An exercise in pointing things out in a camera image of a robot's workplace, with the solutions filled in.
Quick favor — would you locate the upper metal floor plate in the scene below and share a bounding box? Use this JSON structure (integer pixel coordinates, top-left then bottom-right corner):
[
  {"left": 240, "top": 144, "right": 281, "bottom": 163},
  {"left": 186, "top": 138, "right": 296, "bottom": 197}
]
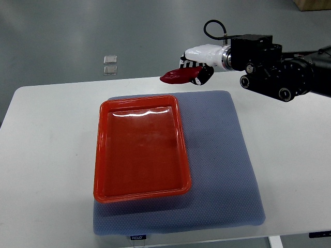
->
[{"left": 103, "top": 55, "right": 117, "bottom": 65}]

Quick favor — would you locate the white table leg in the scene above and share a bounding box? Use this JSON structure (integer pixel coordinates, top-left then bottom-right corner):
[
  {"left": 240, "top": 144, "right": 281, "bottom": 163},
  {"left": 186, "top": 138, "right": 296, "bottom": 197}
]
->
[{"left": 268, "top": 236, "right": 283, "bottom": 248}]

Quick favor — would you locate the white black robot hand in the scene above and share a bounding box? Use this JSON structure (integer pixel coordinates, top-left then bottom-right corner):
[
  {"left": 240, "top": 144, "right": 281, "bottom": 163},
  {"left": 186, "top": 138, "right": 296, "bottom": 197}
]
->
[{"left": 179, "top": 44, "right": 233, "bottom": 85}]

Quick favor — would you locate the dark blue table label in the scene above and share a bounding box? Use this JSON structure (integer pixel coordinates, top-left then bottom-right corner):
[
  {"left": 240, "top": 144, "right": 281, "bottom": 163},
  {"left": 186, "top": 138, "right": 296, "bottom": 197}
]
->
[{"left": 309, "top": 230, "right": 331, "bottom": 239}]

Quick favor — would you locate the red pepper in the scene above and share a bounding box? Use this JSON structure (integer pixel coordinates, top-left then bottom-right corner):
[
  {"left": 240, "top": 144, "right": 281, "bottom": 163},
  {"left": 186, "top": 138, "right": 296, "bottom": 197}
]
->
[{"left": 160, "top": 66, "right": 202, "bottom": 84}]

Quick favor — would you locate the red plastic tray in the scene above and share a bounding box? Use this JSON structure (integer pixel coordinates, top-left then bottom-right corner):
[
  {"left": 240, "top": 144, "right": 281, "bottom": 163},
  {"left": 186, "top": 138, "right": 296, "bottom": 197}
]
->
[{"left": 93, "top": 95, "right": 192, "bottom": 204}]

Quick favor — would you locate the black table label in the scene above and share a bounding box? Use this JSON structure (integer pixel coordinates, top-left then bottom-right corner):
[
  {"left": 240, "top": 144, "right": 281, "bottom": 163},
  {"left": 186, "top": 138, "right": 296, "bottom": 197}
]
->
[{"left": 130, "top": 235, "right": 147, "bottom": 241}]

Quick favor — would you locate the grey-blue mesh mat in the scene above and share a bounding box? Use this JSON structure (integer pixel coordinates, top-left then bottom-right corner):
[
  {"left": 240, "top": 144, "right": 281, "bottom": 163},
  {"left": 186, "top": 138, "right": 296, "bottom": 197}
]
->
[{"left": 93, "top": 90, "right": 265, "bottom": 236}]

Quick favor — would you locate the cardboard box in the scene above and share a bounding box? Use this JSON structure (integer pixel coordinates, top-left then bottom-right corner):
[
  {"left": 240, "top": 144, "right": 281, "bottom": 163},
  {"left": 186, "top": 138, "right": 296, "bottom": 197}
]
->
[{"left": 293, "top": 0, "right": 331, "bottom": 11}]

